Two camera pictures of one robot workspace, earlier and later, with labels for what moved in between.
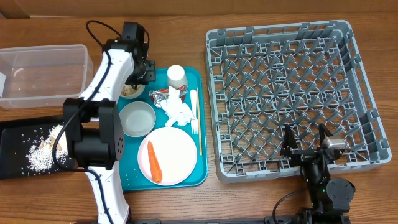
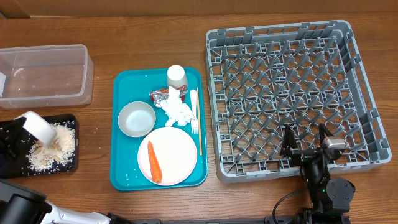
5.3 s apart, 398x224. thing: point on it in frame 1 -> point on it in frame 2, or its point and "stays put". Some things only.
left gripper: [150, 73] -> [9, 137]
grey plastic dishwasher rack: [262, 78] stays put
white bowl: [127, 92] -> [38, 127]
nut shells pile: [127, 89] -> [50, 152]
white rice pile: [40, 157] stays put
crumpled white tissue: [175, 109] stays put
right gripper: [288, 147] stays put
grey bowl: [137, 118] stays put
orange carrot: [154, 163] stays put
